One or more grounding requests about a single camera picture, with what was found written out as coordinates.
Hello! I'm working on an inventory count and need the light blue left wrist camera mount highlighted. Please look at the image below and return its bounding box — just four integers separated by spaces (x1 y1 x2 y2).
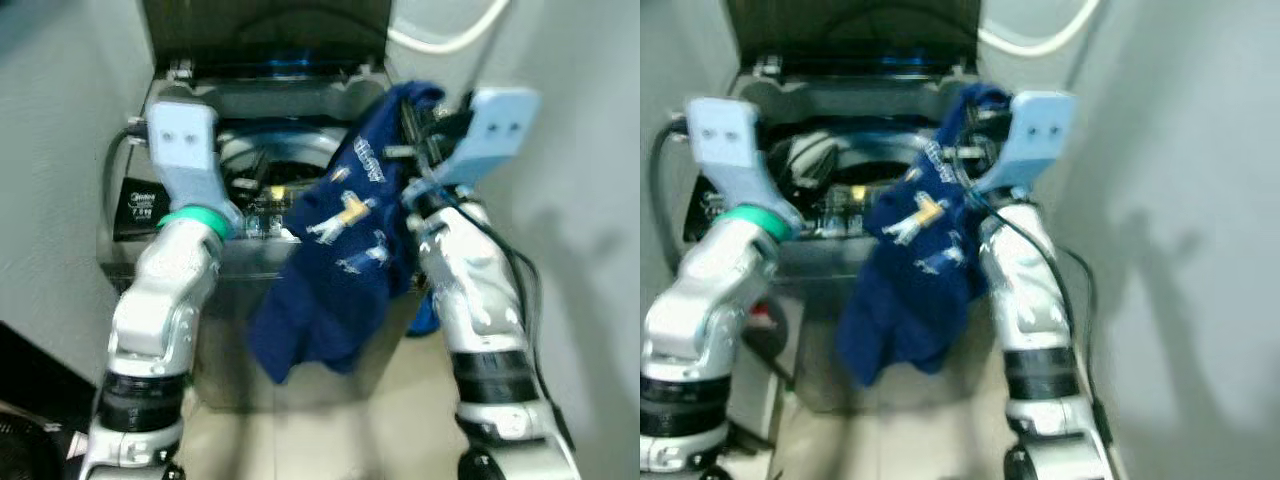
688 97 801 236
145 100 246 226

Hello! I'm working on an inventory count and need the white-rimmed washer drum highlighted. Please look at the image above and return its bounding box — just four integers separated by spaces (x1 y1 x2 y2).
215 125 351 196
770 125 931 196

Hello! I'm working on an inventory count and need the blue cloth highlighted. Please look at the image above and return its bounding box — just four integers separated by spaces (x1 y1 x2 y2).
408 288 443 338

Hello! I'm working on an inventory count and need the white hose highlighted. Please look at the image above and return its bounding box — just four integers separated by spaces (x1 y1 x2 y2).
385 0 513 57
978 0 1103 57

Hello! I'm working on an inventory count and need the dark washer lid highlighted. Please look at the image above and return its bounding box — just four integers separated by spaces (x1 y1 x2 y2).
725 0 983 73
140 0 393 73

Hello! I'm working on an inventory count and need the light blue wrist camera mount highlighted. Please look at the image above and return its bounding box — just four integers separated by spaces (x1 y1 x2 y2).
970 90 1079 196
405 87 543 201
688 97 801 236
145 100 246 226

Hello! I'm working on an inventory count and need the black round mesh object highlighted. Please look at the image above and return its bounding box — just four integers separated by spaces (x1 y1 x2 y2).
0 400 66 480

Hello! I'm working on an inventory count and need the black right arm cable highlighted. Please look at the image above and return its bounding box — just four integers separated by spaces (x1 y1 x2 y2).
445 195 549 446
990 195 1116 451

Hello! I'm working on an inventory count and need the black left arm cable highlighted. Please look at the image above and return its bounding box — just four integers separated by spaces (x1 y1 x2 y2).
648 118 693 246
98 122 153 263

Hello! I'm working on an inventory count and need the light blue right wrist camera mount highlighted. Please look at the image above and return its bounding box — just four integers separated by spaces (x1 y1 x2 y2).
970 90 1079 196
405 87 543 201

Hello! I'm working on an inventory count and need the navy polo shirt white print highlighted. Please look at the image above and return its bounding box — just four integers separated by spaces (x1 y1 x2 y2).
835 82 1011 388
247 80 448 386

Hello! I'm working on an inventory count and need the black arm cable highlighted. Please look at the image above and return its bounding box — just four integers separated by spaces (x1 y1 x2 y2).
98 122 153 263
648 118 693 246
445 195 549 446
990 195 1116 451

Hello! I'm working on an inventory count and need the grey top-load washing machine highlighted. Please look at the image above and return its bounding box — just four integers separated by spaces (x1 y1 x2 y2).
680 0 1001 416
98 0 471 413

